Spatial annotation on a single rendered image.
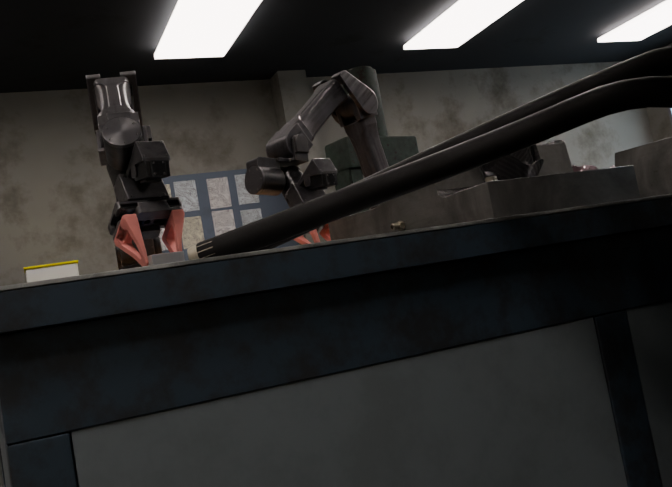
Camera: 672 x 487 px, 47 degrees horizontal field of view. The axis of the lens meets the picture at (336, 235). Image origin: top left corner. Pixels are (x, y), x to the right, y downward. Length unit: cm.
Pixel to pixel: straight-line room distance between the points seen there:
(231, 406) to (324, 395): 9
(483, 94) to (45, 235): 500
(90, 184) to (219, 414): 684
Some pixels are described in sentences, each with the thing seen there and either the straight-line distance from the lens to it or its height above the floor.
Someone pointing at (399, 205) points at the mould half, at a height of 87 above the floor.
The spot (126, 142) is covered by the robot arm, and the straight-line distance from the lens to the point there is 120.
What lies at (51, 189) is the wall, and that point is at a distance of 750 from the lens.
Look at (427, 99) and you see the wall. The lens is 887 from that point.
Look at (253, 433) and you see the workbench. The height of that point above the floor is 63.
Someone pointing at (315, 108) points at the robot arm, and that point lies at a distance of 168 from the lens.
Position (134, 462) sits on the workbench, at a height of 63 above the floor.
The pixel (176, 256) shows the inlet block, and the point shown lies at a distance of 117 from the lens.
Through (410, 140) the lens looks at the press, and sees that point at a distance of 683.
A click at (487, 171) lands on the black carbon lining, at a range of 118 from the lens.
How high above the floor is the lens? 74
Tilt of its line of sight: 5 degrees up
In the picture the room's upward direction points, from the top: 10 degrees counter-clockwise
